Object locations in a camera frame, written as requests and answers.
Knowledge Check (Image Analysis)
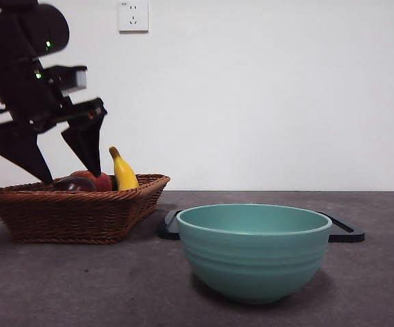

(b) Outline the dark red plum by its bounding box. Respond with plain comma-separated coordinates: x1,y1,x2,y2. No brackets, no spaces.
52,176,98,192

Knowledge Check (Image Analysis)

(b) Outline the teal ribbed bowl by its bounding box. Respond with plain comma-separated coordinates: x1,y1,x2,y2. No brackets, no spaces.
176,203,333,305

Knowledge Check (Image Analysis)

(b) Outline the red orange peach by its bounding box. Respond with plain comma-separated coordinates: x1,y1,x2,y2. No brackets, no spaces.
69,170,113,191

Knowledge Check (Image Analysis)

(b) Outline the yellow banana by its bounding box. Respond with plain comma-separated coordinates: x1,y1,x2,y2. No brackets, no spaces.
108,146,140,191

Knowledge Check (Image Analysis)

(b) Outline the brown wicker basket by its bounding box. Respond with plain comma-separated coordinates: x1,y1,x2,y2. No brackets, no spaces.
0,173,171,245

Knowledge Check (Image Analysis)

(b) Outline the black rectangular tray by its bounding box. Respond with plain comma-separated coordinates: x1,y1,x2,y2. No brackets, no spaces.
158,209,366,243

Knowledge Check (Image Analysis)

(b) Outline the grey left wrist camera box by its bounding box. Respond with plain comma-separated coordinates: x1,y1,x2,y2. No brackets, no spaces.
43,65,88,96

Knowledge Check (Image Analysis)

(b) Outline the white wall socket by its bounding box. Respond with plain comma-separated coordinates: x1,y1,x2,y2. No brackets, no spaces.
119,1,149,34

